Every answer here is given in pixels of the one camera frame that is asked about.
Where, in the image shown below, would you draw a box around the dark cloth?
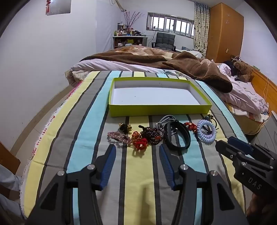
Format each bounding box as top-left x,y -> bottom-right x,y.
223,60 -> 238,76

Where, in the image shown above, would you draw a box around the silver wall poster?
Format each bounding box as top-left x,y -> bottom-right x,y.
46,0 -> 72,16

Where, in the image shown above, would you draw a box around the green cardboard box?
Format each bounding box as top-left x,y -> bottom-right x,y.
108,77 -> 213,117

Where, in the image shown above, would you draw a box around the black padded chair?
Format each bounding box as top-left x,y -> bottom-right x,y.
151,32 -> 176,52

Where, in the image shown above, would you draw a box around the brown teddy bear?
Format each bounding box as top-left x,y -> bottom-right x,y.
233,61 -> 253,83

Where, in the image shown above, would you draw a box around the grey shelf unit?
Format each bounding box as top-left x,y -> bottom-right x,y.
113,36 -> 149,49

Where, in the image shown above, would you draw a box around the cluster of bottles and jars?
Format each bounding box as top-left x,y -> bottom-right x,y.
114,22 -> 144,37

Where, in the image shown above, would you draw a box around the purple spiral hair tie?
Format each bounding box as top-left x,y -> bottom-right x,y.
196,119 -> 217,139

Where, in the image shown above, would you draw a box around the barred window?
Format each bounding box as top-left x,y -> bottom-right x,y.
147,12 -> 195,39

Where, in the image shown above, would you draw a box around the grey hair ties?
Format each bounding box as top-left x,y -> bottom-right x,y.
156,115 -> 180,130

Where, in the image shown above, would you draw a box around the red orange hair tie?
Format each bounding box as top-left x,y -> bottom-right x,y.
132,130 -> 149,151

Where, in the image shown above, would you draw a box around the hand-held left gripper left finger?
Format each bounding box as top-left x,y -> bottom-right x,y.
25,144 -> 117,225

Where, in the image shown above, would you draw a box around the black gold hair tie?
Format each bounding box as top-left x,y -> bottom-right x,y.
119,123 -> 133,133

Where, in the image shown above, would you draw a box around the dark red bead bracelet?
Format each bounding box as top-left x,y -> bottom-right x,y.
138,125 -> 166,145

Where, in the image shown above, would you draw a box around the person's right hand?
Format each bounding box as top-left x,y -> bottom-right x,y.
246,192 -> 276,224

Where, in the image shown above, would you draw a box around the patterned curtain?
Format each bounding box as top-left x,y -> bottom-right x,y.
193,3 -> 210,58

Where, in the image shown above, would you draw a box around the wooden door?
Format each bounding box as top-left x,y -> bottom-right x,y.
0,142 -> 21,176

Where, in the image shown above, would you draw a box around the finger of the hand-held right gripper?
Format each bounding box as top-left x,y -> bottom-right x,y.
215,140 -> 239,161
228,136 -> 255,154

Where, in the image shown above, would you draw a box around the brown fleece blanket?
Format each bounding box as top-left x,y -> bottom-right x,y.
80,45 -> 233,93

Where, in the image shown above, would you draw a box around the light blue cloth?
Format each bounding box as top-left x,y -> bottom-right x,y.
0,164 -> 25,219

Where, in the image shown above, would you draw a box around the striped bed sheet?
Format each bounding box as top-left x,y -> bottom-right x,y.
20,70 -> 248,225

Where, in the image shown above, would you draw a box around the vase of bare branches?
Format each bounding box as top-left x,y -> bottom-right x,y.
123,11 -> 144,33

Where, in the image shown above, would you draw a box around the black wristband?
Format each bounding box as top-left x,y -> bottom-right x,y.
164,121 -> 191,151

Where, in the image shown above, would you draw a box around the pink rhinestone hair clip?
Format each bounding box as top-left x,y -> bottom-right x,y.
108,131 -> 132,146

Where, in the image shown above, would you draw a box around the light blue spiral hair tie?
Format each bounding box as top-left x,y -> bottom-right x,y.
198,132 -> 217,145

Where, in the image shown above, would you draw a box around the black hair tie with ball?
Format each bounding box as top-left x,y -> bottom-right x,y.
200,114 -> 219,132

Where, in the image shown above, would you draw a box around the beige wall pipe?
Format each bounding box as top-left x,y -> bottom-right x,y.
115,0 -> 127,12

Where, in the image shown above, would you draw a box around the red gold hair tie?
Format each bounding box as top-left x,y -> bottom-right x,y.
184,122 -> 198,133

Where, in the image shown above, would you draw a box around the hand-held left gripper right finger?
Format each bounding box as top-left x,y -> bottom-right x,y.
159,143 -> 251,225

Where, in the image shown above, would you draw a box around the wooden wardrobe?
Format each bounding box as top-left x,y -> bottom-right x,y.
205,3 -> 244,64

